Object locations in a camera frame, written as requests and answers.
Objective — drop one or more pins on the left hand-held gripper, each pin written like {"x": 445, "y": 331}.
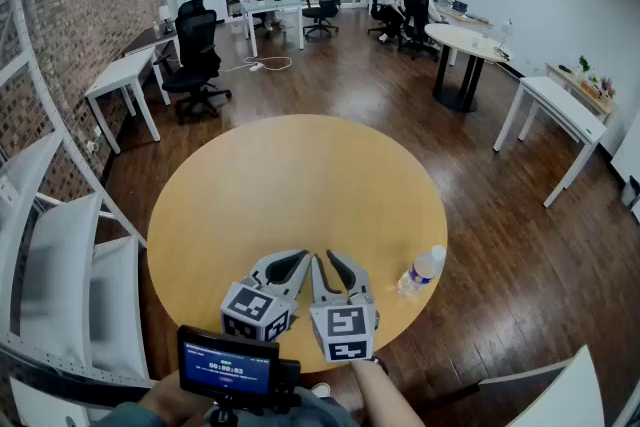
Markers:
{"x": 252, "y": 310}

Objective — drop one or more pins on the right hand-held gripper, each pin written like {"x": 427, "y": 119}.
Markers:
{"x": 345, "y": 330}

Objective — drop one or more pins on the clear plastic water bottle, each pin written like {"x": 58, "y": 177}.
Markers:
{"x": 420, "y": 272}

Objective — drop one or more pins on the person's right forearm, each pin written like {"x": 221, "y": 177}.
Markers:
{"x": 380, "y": 395}

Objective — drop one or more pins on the person's left forearm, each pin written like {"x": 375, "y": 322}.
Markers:
{"x": 165, "y": 400}

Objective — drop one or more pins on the round wooden table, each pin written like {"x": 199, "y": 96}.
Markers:
{"x": 295, "y": 185}

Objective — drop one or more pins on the black wrist band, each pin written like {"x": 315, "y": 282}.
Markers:
{"x": 381, "y": 365}

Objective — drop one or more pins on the person's white shoe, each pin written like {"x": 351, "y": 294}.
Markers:
{"x": 321, "y": 390}

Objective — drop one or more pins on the person's blue denim clothing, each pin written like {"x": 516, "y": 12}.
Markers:
{"x": 310, "y": 415}

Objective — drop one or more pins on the white metal shelving rack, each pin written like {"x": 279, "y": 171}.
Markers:
{"x": 60, "y": 265}

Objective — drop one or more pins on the white desk with dark edge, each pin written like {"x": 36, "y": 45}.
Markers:
{"x": 565, "y": 395}

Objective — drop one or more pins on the white rectangular desk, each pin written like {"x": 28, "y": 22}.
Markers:
{"x": 272, "y": 5}
{"x": 560, "y": 105}
{"x": 122, "y": 75}

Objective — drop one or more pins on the dark wooden desk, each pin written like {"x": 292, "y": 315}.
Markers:
{"x": 147, "y": 40}

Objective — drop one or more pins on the pale round table black legs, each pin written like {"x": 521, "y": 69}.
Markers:
{"x": 465, "y": 42}

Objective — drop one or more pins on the white flat board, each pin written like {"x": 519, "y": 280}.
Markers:
{"x": 35, "y": 405}

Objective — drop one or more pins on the open laptop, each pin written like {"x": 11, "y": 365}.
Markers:
{"x": 459, "y": 7}

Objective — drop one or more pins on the white desk lamp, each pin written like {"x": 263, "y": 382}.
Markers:
{"x": 507, "y": 30}

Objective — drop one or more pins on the light wooden side table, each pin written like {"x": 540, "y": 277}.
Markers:
{"x": 595, "y": 100}

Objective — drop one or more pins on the small green potted plant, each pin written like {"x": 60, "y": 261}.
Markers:
{"x": 583, "y": 62}

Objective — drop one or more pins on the small flower pot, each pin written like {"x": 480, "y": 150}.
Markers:
{"x": 606, "y": 85}

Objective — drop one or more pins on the black monitor mount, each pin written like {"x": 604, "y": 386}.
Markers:
{"x": 287, "y": 377}

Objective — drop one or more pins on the long light wall desk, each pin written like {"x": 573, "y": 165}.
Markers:
{"x": 472, "y": 19}

